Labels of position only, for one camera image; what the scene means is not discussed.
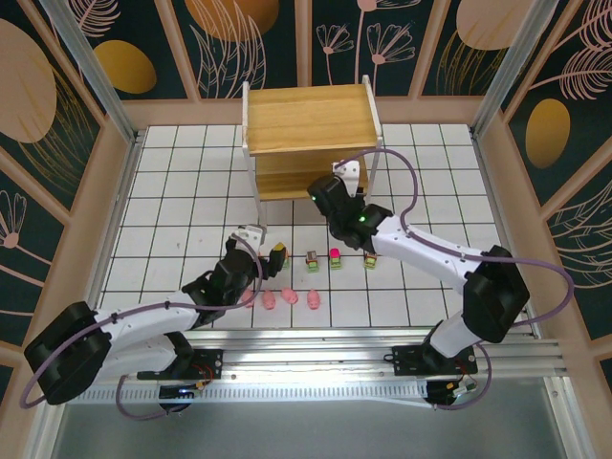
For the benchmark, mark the pink plastic toy pig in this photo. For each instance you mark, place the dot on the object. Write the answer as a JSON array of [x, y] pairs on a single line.
[[248, 301], [313, 299], [269, 300], [289, 295]]

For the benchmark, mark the striped roof green toy truck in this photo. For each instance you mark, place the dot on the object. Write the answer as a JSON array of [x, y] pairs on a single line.
[[371, 262], [312, 262]]

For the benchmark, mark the pink roof green toy truck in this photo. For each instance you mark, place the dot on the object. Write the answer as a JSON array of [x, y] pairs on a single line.
[[335, 258]]

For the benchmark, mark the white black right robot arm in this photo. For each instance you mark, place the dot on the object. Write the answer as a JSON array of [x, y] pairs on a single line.
[[430, 248]]

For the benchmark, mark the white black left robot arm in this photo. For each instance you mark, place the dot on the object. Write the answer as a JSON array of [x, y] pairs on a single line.
[[143, 327]]

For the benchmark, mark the wooden two-tier shelf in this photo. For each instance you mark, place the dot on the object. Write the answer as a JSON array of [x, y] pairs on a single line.
[[306, 115]]

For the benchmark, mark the black power connector box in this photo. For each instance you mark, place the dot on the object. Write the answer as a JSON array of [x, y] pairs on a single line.
[[177, 394], [440, 389]]

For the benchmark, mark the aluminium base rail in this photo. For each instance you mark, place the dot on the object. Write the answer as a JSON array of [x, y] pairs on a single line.
[[311, 354]]

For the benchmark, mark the aluminium side rail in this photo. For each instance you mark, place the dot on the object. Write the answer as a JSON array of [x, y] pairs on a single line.
[[130, 172], [495, 191]]

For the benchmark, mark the aluminium corner post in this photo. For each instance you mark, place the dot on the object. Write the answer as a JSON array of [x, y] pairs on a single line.
[[507, 72], [94, 72]]

